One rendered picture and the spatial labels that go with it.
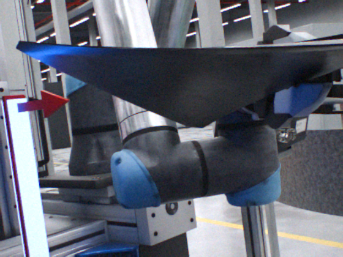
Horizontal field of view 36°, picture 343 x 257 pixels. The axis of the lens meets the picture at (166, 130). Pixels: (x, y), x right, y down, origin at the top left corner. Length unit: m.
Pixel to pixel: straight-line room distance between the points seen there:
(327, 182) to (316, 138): 0.21
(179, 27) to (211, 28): 6.31
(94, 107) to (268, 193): 0.53
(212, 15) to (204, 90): 6.93
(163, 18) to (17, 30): 1.65
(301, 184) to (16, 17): 1.58
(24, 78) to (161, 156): 1.93
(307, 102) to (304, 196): 2.29
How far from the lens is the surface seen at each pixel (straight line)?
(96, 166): 1.11
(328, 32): 10.57
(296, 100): 0.43
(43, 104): 0.46
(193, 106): 0.47
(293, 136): 1.04
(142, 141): 0.65
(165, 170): 0.64
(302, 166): 2.68
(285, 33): 0.46
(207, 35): 7.33
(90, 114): 1.12
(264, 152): 0.68
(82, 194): 1.15
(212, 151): 0.66
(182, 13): 0.97
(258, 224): 0.95
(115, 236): 1.09
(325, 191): 2.59
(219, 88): 0.42
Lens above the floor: 1.17
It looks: 3 degrees down
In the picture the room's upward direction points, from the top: 8 degrees counter-clockwise
